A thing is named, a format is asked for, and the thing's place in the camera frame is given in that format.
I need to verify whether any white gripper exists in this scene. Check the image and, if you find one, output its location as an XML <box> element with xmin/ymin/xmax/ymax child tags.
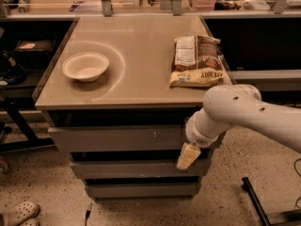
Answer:
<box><xmin>177</xmin><ymin>115</ymin><xmax>217</xmax><ymax>170</ymax></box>

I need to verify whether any grey top drawer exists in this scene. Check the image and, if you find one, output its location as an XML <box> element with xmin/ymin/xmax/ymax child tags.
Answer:
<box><xmin>47</xmin><ymin>106</ymin><xmax>227</xmax><ymax>153</ymax></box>

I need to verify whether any grey drawer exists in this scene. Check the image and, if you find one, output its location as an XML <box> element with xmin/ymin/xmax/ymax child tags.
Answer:
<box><xmin>85</xmin><ymin>176</ymin><xmax>200</xmax><ymax>200</ymax></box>
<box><xmin>47</xmin><ymin>106</ymin><xmax>227</xmax><ymax>153</ymax></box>
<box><xmin>71</xmin><ymin>150</ymin><xmax>211</xmax><ymax>179</ymax></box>

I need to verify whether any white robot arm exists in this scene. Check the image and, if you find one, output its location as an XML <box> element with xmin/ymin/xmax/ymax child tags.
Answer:
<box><xmin>177</xmin><ymin>85</ymin><xmax>301</xmax><ymax>170</ymax></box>

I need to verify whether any grey bottom drawer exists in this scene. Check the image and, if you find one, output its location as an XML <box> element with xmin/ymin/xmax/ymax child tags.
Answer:
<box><xmin>85</xmin><ymin>176</ymin><xmax>200</xmax><ymax>200</ymax></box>

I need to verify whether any grey drawer cabinet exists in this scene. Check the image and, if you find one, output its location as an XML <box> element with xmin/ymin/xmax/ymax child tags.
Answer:
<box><xmin>32</xmin><ymin>14</ymin><xmax>244</xmax><ymax>204</ymax></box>

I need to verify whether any grey middle drawer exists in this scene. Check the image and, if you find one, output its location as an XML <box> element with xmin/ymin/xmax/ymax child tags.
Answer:
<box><xmin>71</xmin><ymin>150</ymin><xmax>211</xmax><ymax>179</ymax></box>

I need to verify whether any brown yellow snack bag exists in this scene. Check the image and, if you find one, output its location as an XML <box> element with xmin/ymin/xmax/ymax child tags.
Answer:
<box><xmin>169</xmin><ymin>35</ymin><xmax>224</xmax><ymax>88</ymax></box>

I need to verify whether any black metal floor stand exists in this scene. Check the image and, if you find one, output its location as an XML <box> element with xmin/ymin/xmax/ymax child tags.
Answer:
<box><xmin>242</xmin><ymin>177</ymin><xmax>301</xmax><ymax>226</ymax></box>

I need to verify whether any white bowl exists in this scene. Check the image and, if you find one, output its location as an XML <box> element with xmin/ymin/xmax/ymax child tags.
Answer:
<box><xmin>62</xmin><ymin>52</ymin><xmax>109</xmax><ymax>83</ymax></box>

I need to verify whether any white perforated clog shoe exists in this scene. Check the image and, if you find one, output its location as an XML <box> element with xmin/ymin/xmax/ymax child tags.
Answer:
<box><xmin>0</xmin><ymin>202</ymin><xmax>40</xmax><ymax>226</ymax></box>

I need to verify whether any black box on shelf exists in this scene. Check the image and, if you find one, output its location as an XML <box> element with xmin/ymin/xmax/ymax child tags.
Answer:
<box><xmin>14</xmin><ymin>40</ymin><xmax>55</xmax><ymax>59</ymax></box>

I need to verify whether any black cable on floor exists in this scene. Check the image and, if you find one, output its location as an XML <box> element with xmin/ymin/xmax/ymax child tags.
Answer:
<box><xmin>293</xmin><ymin>157</ymin><xmax>301</xmax><ymax>209</ymax></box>

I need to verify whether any black side table frame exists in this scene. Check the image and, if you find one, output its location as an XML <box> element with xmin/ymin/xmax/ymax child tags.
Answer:
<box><xmin>0</xmin><ymin>82</ymin><xmax>55</xmax><ymax>153</ymax></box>

